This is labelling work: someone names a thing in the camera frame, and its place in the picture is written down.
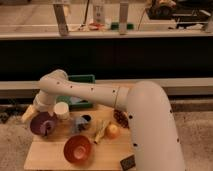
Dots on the blue grey cloth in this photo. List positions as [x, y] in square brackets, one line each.
[79, 124]

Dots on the blue item in tray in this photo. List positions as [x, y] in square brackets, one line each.
[76, 100]

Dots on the grey post left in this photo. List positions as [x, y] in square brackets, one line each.
[61, 21]

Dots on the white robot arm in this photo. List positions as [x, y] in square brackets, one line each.
[154, 134]

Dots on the grey post right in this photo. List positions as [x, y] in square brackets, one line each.
[123, 15]

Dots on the brown pine cone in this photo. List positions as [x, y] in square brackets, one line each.
[121, 118]

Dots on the yellow apple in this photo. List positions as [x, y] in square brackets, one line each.
[112, 131]

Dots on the white bottle on shelf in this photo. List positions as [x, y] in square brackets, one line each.
[98, 11]

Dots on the small black cup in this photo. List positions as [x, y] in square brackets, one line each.
[88, 119]

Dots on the grey post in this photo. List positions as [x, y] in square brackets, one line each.
[61, 21]
[123, 15]

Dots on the green object on shelf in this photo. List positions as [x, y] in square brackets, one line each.
[116, 26]

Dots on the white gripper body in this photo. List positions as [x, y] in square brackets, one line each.
[29, 113]

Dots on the red-brown bowl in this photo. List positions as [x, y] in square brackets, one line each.
[77, 149]

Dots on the white cup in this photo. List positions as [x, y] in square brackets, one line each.
[61, 109]

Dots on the black equipment on shelf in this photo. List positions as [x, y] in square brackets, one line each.
[184, 12]

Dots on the black rectangular block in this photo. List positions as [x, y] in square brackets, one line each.
[127, 163]

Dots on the purple bowl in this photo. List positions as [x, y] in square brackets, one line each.
[43, 124]

